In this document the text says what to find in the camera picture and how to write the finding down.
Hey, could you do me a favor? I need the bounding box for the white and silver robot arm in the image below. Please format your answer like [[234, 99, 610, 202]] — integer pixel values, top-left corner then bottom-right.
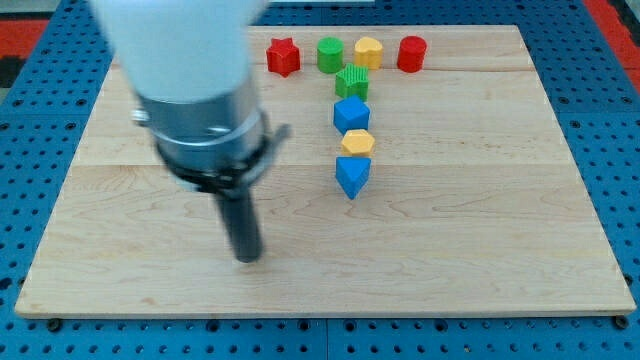
[[90, 0, 276, 193]]

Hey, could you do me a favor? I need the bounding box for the yellow hexagon block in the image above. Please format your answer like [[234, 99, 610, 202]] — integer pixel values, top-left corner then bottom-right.
[[341, 129, 376, 157]]

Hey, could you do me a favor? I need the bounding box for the light wooden board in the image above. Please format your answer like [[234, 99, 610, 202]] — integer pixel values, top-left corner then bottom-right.
[[15, 25, 636, 319]]

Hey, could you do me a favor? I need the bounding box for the blue triangle block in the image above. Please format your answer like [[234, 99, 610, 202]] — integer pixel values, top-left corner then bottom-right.
[[335, 156, 372, 200]]

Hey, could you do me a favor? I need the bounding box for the blue cube block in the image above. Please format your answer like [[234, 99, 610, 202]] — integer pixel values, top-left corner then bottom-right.
[[333, 95, 370, 135]]

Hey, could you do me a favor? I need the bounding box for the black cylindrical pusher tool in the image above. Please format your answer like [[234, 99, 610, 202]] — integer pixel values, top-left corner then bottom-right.
[[214, 188, 263, 263]]

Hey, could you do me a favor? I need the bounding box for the green star block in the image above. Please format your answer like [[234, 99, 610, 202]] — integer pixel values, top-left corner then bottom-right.
[[335, 63, 369, 102]]

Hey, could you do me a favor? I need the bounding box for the green cylinder block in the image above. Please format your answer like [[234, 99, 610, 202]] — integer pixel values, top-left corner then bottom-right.
[[316, 37, 344, 74]]

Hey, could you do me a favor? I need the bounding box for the red star block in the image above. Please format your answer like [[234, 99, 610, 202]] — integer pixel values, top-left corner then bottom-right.
[[265, 37, 301, 77]]

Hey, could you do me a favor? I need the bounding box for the yellow heart block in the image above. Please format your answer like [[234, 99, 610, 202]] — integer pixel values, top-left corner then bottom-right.
[[353, 37, 384, 70]]

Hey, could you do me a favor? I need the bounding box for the red cylinder block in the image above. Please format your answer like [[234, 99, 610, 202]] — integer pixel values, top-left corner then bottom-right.
[[397, 35, 428, 73]]

